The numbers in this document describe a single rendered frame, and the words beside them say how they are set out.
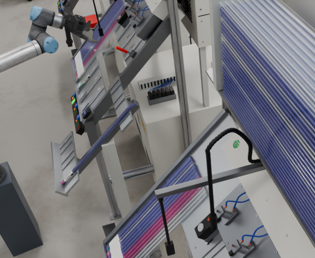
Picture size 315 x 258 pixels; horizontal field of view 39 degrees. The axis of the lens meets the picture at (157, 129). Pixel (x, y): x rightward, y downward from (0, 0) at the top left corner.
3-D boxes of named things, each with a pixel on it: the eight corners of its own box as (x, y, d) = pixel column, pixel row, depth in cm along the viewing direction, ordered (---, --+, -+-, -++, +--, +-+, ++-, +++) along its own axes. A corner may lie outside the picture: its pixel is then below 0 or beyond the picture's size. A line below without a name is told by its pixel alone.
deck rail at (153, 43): (92, 129, 230) (82, 124, 226) (91, 126, 231) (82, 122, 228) (179, 22, 204) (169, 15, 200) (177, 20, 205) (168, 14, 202)
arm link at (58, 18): (50, 28, 221) (49, 22, 227) (59, 31, 223) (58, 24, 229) (55, 15, 217) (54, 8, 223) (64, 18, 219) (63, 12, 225)
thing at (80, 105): (91, 127, 231) (80, 121, 227) (79, 64, 281) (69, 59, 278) (93, 125, 231) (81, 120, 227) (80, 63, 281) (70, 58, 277)
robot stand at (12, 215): (13, 257, 257) (-24, 195, 221) (9, 234, 270) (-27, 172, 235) (43, 244, 261) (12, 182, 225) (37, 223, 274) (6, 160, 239)
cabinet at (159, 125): (159, 199, 276) (144, 124, 236) (137, 131, 329) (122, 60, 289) (256, 172, 282) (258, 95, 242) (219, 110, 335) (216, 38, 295)
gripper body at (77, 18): (87, 23, 223) (64, 16, 218) (82, 38, 228) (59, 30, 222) (86, 17, 229) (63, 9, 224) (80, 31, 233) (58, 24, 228)
